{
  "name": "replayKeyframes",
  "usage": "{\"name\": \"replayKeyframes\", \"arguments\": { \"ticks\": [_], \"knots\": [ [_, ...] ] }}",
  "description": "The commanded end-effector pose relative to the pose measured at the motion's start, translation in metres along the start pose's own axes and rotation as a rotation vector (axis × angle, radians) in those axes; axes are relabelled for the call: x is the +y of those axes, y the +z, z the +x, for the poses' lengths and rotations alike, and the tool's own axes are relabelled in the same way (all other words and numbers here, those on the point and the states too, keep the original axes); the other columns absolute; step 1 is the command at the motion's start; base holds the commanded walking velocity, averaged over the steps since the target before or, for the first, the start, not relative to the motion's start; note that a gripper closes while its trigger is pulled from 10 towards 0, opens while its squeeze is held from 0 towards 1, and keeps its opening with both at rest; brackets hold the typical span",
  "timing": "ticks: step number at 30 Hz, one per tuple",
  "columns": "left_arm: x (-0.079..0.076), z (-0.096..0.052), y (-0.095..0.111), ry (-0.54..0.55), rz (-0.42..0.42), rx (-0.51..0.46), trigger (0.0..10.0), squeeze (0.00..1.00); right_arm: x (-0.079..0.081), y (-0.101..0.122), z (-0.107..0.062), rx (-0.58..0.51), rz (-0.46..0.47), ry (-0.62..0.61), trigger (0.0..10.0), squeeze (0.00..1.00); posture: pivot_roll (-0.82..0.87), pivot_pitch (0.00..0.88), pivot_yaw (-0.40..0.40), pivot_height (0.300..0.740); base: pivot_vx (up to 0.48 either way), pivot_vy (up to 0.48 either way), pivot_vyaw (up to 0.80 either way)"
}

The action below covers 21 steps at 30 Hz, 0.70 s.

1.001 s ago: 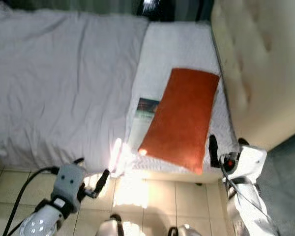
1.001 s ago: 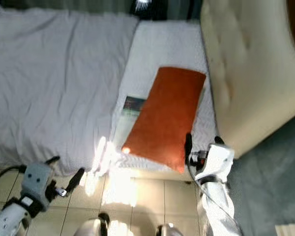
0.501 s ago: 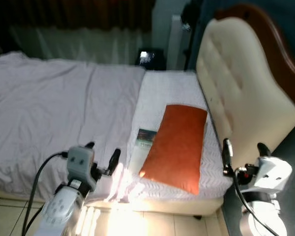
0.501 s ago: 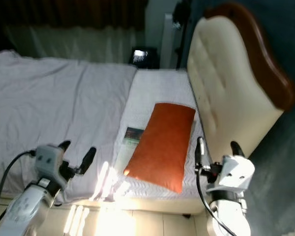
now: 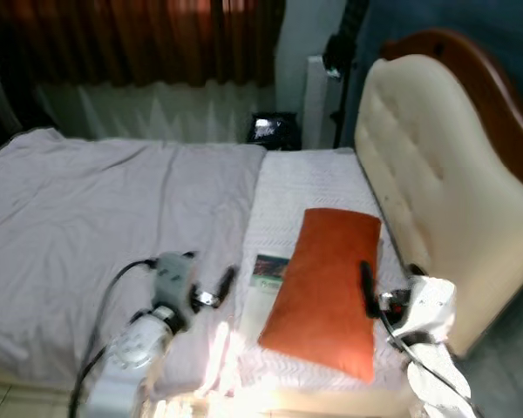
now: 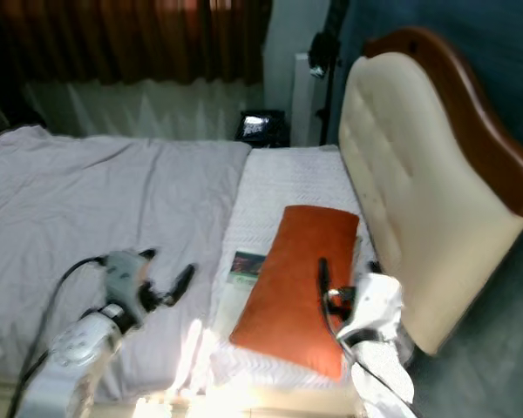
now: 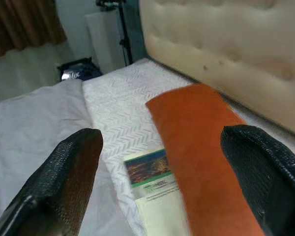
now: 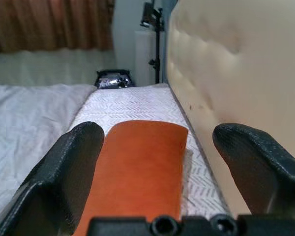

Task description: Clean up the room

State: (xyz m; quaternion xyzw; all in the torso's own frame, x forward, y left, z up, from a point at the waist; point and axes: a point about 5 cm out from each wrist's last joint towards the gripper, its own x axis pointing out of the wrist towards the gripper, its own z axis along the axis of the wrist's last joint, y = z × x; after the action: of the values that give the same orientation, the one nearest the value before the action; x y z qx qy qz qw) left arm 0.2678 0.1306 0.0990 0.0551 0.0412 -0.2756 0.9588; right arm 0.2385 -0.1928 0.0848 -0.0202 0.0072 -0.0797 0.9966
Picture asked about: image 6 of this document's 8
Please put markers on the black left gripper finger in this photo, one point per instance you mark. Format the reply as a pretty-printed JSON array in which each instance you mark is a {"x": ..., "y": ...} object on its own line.
[{"x": 184, "y": 281}]

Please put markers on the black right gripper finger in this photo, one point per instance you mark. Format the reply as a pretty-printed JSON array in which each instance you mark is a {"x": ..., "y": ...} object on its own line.
[
  {"x": 372, "y": 266},
  {"x": 323, "y": 287}
]

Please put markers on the orange pillow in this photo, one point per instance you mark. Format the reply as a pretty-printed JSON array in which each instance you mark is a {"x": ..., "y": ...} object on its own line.
[{"x": 296, "y": 287}]

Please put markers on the white HBL book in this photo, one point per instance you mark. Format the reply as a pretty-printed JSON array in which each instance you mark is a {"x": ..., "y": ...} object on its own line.
[{"x": 244, "y": 266}]

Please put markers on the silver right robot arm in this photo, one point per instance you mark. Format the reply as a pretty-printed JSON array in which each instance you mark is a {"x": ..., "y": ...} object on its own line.
[{"x": 383, "y": 383}]

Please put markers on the cream tufted headboard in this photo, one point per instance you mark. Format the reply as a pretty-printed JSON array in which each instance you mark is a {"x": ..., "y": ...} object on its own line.
[{"x": 427, "y": 174}]

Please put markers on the grey bed blanket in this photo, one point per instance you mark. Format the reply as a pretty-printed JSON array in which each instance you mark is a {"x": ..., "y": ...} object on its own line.
[{"x": 87, "y": 209}]

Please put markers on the white patterned mattress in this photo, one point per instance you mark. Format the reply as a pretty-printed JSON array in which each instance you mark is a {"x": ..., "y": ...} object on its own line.
[{"x": 266, "y": 187}]

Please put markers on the black Felix bag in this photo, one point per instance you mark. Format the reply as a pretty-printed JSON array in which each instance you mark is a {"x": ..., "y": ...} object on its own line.
[{"x": 261, "y": 128}]

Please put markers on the white sheer curtain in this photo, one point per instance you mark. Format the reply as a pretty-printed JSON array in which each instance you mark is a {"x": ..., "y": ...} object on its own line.
[{"x": 148, "y": 111}]

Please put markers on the tall white box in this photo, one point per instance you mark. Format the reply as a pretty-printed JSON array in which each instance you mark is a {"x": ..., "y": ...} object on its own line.
[{"x": 305, "y": 104}]

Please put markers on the brown curtain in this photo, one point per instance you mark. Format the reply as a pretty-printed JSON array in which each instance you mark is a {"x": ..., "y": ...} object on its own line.
[{"x": 122, "y": 39}]

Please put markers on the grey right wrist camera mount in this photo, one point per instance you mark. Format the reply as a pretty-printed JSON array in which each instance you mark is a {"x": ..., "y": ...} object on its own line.
[{"x": 379, "y": 300}]

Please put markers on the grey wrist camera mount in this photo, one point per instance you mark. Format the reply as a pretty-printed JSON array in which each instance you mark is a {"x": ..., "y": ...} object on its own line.
[
  {"x": 125, "y": 274},
  {"x": 379, "y": 300}
]

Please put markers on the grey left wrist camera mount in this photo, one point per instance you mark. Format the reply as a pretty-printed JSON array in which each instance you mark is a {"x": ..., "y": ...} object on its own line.
[{"x": 125, "y": 274}]

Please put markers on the brown wooden headboard frame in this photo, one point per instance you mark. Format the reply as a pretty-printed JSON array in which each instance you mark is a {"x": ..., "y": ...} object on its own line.
[{"x": 479, "y": 104}]

